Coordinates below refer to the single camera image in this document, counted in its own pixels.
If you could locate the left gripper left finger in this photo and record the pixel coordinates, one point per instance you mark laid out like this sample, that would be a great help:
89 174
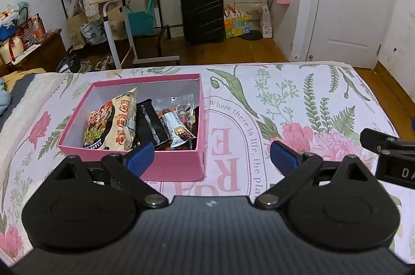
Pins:
127 170

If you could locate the brown paper bag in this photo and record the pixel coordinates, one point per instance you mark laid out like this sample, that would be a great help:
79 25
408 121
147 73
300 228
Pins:
73 28

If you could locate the pink storage box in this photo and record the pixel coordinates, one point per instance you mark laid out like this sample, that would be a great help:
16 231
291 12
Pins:
168 166

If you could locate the beige instant noodle packet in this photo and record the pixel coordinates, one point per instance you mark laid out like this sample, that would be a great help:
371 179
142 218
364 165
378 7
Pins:
112 126

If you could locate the white frame side table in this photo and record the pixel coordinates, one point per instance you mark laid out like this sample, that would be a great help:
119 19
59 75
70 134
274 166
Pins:
164 32

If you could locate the black snack packet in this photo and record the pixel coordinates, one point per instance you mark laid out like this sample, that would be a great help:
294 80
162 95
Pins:
149 128

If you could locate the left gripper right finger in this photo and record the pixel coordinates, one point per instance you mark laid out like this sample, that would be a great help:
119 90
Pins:
297 169

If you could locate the orange candy bag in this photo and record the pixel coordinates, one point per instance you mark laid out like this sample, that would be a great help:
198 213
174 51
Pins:
183 105

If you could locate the floral bed sheet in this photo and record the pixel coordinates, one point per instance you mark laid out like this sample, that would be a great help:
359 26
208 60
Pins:
319 108

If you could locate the colourful gift bag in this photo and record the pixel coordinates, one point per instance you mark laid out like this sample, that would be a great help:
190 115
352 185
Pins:
236 22

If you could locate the dark wooden nightstand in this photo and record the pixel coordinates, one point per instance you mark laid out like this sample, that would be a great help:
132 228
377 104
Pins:
47 56

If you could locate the white snack bar wrapper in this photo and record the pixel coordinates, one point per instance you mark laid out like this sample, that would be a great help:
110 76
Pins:
179 133

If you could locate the black suitcase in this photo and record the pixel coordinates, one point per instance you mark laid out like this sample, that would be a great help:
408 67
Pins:
203 21

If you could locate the teal bag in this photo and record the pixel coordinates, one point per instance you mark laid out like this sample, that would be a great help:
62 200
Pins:
142 22

